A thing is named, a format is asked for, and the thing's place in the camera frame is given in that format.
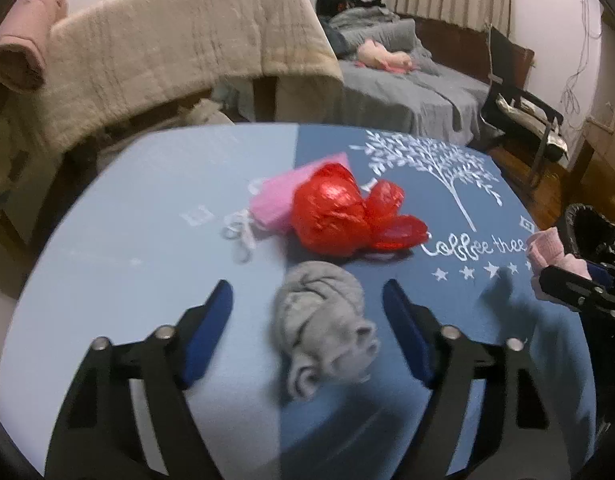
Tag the shiny chair cushion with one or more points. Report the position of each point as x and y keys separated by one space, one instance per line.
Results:
x=532 y=122

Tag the grey duvet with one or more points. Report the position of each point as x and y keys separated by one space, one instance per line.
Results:
x=382 y=27

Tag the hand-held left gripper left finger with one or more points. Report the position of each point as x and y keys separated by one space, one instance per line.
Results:
x=205 y=345

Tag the beige quilt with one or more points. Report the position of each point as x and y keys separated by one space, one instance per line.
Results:
x=187 y=35

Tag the pink towel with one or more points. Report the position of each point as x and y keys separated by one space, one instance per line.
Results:
x=17 y=60

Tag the red plastic bag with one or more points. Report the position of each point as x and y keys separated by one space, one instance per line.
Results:
x=332 y=210

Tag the pink sock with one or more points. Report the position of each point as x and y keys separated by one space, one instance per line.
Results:
x=552 y=250

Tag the dark grey clothing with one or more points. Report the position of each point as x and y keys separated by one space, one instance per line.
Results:
x=345 y=45

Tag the wooden cabinet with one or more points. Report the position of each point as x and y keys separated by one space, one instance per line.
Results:
x=607 y=145

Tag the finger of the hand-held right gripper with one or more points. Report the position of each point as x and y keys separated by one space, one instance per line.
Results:
x=577 y=290
x=600 y=272

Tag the black-lined trash bin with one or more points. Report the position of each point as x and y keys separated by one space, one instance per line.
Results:
x=612 y=245

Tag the bed with grey sheet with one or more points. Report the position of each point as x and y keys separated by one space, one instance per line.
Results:
x=427 y=95

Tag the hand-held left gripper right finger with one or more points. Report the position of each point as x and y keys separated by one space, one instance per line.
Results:
x=410 y=345

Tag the grey cloth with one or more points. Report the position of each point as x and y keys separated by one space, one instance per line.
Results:
x=317 y=310

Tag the pink plush toy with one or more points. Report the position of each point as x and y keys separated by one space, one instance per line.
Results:
x=382 y=55

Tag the pink face mask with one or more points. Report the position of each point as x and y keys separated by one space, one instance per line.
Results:
x=277 y=200

